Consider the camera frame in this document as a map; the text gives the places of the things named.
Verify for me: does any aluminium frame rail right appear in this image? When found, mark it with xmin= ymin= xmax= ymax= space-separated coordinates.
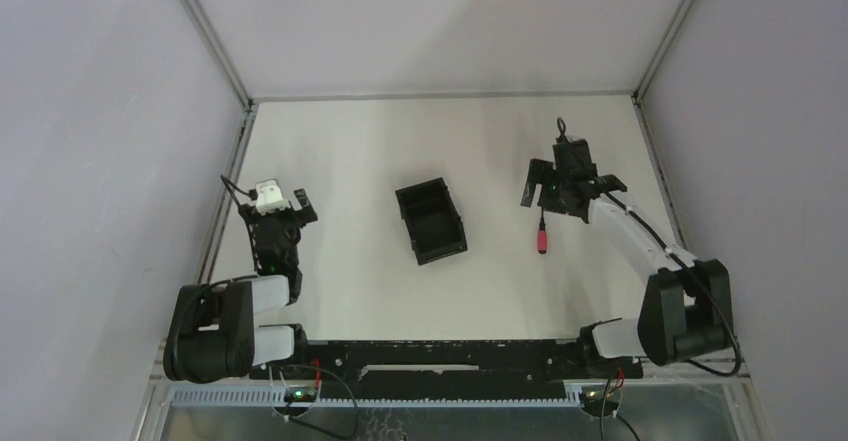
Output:
xmin=630 ymin=0 xmax=700 ymax=247

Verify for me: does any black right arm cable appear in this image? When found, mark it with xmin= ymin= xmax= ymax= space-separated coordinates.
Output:
xmin=556 ymin=117 xmax=743 ymax=378

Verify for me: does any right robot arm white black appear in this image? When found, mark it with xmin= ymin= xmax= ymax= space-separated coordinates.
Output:
xmin=521 ymin=136 xmax=741 ymax=377

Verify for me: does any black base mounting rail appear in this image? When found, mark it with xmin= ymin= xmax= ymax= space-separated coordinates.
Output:
xmin=249 ymin=339 xmax=644 ymax=401

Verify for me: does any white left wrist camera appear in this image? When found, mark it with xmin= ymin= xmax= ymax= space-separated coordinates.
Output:
xmin=255 ymin=179 xmax=292 ymax=215

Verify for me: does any aluminium frame rail back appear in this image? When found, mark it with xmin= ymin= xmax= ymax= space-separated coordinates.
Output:
xmin=252 ymin=89 xmax=635 ymax=105

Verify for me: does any black left base cable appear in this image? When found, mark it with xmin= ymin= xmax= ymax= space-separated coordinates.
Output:
xmin=268 ymin=363 xmax=360 ymax=441

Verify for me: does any black plastic bin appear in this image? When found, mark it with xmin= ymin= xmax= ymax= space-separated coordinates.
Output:
xmin=395 ymin=177 xmax=468 ymax=266

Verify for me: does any white slotted cable duct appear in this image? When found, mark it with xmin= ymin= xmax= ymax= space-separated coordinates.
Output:
xmin=170 ymin=384 xmax=598 ymax=407

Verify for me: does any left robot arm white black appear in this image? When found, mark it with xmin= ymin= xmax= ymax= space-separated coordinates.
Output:
xmin=163 ymin=181 xmax=318 ymax=384

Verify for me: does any aluminium frame rail left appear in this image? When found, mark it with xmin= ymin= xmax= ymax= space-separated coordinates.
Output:
xmin=178 ymin=0 xmax=257 ymax=284

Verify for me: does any aluminium frame rail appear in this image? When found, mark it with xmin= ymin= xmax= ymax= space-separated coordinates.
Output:
xmin=630 ymin=0 xmax=700 ymax=247
xmin=178 ymin=0 xmax=257 ymax=284
xmin=252 ymin=89 xmax=635 ymax=105

